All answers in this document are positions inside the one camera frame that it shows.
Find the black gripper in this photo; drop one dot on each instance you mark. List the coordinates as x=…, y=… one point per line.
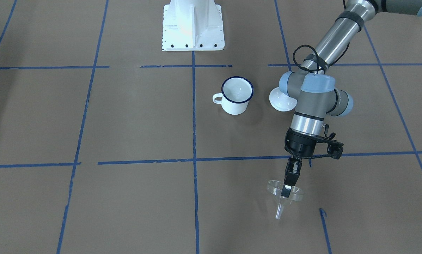
x=300, y=144

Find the clear plastic funnel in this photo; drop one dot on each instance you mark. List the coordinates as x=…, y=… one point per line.
x=276, y=187

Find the white cup lid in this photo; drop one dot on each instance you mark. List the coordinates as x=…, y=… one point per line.
x=281, y=101

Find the white enamel cup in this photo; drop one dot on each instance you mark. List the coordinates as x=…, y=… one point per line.
x=236, y=92

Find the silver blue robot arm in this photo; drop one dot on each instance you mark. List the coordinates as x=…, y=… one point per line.
x=315, y=91

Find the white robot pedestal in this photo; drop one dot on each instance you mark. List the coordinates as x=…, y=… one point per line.
x=192, y=25

